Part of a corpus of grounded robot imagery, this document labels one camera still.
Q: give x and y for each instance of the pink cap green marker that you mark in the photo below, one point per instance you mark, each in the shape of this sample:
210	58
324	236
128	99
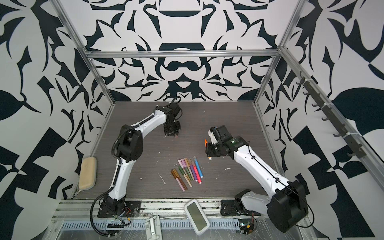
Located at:
186	169

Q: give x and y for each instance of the white bracket front rail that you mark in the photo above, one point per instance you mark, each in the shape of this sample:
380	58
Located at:
153	228

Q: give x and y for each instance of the blue highlighter pen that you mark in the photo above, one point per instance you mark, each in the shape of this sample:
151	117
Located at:
198	167

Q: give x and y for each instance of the gold cap beige marker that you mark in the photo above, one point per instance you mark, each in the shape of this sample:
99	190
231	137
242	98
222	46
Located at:
188	167

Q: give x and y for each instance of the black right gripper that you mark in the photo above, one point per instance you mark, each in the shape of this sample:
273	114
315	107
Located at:
209	152

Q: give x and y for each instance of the grey hook rack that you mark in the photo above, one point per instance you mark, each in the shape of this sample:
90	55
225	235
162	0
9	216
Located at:
334	116

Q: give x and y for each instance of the aluminium horizontal back bar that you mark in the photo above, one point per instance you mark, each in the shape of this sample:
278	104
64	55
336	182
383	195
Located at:
181	54

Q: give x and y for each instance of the beige sponge block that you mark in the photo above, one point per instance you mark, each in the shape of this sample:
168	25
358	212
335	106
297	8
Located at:
87	179

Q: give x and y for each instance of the purple highlighter pen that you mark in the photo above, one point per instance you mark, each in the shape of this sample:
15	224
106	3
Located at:
193	173

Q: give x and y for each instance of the aluminium corner post back left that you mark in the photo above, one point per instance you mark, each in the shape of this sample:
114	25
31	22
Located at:
65	20

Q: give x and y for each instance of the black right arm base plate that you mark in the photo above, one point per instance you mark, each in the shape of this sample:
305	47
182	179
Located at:
235	208

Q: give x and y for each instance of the aluminium corner post back right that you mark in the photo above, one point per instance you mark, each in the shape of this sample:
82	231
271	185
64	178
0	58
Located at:
286	36

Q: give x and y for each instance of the light pink cap brown marker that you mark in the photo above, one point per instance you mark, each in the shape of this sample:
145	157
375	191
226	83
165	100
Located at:
183	168

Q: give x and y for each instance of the gold cap brown marker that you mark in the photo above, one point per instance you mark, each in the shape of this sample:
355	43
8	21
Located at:
177	176

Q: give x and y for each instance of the white tablet device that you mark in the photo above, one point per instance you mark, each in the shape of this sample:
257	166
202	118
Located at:
197	217

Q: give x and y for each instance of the aluminium corner post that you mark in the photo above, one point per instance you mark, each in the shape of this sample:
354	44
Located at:
286	36
65	20

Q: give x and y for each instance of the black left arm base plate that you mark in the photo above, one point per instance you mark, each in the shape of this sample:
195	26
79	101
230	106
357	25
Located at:
126	210

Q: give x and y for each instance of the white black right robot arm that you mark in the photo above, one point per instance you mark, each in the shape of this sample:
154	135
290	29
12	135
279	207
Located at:
285	202

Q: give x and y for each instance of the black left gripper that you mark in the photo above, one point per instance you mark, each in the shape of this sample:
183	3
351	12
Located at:
168	132

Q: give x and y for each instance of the pink red highlighter pen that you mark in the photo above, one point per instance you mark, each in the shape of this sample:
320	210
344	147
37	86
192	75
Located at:
196	173

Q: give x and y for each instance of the small circuit board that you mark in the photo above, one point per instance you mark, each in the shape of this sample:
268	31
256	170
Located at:
247	226

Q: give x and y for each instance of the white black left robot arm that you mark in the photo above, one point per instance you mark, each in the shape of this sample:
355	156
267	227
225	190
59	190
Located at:
129	146

